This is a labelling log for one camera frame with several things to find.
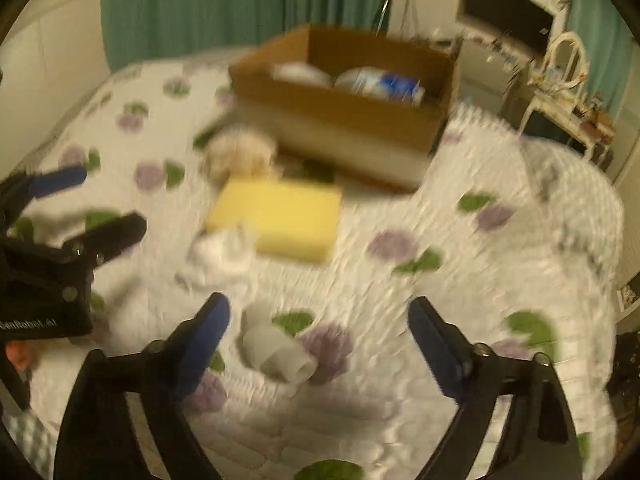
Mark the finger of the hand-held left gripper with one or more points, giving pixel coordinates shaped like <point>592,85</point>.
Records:
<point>112,237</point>
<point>55,180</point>

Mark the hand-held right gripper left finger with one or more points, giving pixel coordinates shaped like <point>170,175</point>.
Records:
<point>204,347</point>

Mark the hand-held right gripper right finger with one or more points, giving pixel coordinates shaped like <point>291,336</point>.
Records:
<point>434,350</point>

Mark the white pipe fitting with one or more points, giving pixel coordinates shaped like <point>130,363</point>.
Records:
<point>272,347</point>

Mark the cardboard box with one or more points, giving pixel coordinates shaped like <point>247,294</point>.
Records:
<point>345,125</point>

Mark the white soft item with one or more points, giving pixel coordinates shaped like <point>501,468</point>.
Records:
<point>302,72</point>

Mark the person's left hand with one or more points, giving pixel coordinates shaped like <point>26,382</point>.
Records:
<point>17,354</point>

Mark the floral quilted bedspread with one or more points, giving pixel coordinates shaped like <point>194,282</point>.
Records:
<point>400,285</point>

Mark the white crumpled sock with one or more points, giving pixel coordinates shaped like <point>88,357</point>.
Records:
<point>220,255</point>

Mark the yellow sponge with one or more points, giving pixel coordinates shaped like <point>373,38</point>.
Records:
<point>277,217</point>

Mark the beige fluffy plush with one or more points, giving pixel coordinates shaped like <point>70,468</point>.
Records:
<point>240,152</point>

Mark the checked cloth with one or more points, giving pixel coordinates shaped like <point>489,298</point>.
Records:
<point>27,440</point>

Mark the dark object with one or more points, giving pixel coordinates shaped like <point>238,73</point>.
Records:
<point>625,380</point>

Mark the wide green curtain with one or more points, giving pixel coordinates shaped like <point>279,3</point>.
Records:
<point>225,5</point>

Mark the white dressing table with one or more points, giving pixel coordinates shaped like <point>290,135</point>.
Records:
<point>575,110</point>

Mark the white ornate chair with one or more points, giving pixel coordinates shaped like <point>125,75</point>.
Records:
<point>562,55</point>

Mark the black flat screen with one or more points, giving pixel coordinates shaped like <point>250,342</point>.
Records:
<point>507,10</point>

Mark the narrow green curtain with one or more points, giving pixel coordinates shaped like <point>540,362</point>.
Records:
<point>597,30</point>

